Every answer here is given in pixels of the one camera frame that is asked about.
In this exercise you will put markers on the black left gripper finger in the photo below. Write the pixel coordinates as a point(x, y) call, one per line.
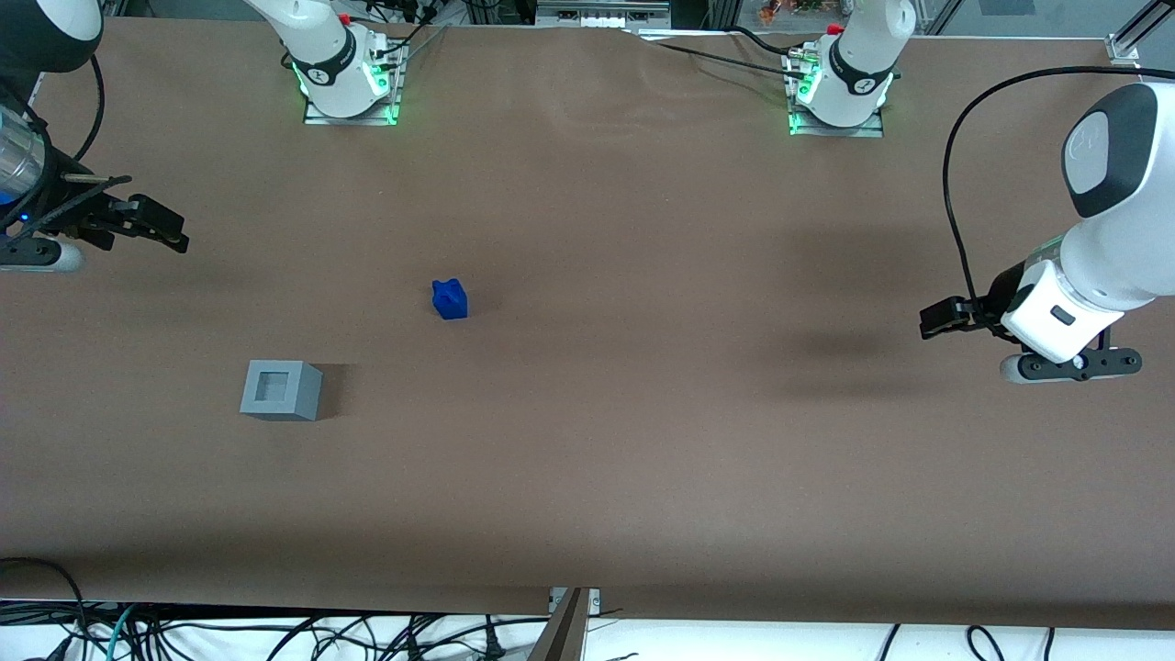
point(969, 302)
point(944, 319)

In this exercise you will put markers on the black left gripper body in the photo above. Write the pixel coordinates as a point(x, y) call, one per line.
point(995, 300)

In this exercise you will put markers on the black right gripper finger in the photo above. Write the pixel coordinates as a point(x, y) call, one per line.
point(170, 241)
point(158, 213)

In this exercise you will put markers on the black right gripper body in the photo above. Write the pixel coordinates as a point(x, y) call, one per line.
point(66, 198)

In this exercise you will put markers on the blue plastic part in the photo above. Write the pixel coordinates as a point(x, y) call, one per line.
point(450, 299)

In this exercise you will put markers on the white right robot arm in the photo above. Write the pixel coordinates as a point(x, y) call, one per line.
point(321, 55)

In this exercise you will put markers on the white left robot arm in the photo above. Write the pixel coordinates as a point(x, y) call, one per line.
point(1129, 229)

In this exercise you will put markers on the gray square base block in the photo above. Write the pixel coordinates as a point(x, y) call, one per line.
point(280, 390)

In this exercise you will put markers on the brown table cover sheet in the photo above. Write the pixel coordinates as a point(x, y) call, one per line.
point(587, 459)

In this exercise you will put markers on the white power strip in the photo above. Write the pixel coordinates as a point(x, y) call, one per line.
point(587, 14)

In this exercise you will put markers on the aluminium profile beam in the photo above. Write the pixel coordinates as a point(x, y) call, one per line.
point(560, 633)

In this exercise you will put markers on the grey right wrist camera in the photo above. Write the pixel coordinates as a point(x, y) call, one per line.
point(41, 255)

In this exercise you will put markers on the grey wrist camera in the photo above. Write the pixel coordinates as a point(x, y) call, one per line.
point(1074, 365)
point(41, 255)

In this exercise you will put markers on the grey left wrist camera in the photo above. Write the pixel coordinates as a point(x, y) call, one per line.
point(1074, 365)

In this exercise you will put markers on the small metal corner bracket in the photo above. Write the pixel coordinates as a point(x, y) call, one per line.
point(1122, 50)

